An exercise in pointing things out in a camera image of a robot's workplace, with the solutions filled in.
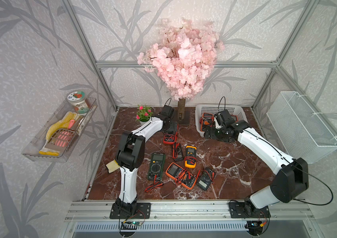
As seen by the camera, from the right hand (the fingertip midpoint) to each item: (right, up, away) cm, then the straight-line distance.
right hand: (210, 134), depth 85 cm
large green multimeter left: (-31, -19, +2) cm, 37 cm away
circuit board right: (+19, -44, -14) cm, 50 cm away
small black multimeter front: (-3, -24, -4) cm, 25 cm away
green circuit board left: (-42, -44, -12) cm, 62 cm away
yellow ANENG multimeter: (-11, -14, +6) cm, 19 cm away
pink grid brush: (-67, 0, -25) cm, 71 cm away
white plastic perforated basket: (+24, +16, +24) cm, 38 cm away
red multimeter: (+24, +11, +24) cm, 35 cm away
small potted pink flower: (-42, +12, +14) cm, 46 cm away
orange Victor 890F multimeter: (+2, +8, +20) cm, 22 cm away
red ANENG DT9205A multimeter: (-23, -4, +12) cm, 26 cm away
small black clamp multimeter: (-19, -11, +6) cm, 23 cm away
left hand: (-25, +4, +15) cm, 29 cm away
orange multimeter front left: (-20, -21, -2) cm, 29 cm away
